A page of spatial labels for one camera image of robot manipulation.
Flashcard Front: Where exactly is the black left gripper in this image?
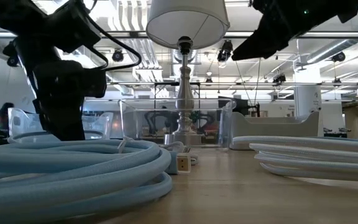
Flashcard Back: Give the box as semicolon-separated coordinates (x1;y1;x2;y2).
32;60;108;141

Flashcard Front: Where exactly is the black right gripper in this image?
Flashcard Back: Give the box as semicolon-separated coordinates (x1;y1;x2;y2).
231;0;306;62

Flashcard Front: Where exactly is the black ceiling track light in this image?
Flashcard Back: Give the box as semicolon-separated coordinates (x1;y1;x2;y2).
216;39;234;63
272;73;287;85
111;48;125;63
2;39;21;68
331;51;347;63

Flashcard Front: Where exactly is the low clear plastic bin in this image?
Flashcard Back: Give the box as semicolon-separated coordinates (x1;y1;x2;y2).
7;107;114;141

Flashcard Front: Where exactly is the black background monitor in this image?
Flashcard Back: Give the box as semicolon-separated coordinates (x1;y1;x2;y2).
218;96;249;116

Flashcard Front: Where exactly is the white fabric lamp shade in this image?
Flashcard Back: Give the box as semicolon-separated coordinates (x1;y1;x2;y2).
145;0;231;50

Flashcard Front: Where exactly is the white round column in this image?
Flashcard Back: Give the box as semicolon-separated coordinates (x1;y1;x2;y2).
293;63;323;118

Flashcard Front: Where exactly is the silver metal lamp stand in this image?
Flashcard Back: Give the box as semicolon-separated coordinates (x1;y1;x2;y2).
163;36;203;146

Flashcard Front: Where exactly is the grey plastic bin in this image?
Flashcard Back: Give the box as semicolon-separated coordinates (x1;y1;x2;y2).
230;111;320;151

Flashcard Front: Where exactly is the tall clear plastic bin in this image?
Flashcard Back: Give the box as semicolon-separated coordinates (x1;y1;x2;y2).
119;98;236;149

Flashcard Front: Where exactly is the black overhead crossbar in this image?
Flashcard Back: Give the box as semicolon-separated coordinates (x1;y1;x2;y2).
0;30;358;39

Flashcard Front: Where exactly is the silver ceiling air duct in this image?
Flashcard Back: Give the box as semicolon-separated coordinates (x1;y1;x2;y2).
306;15;358;65

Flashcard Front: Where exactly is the black background rack rail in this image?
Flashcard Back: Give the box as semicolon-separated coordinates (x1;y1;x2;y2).
106;81;358;87

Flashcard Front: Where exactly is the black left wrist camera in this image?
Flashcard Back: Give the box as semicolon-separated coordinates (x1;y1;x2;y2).
53;0;103;54

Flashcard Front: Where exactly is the dark left arm cable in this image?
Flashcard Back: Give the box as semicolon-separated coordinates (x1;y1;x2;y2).
82;12;143;72

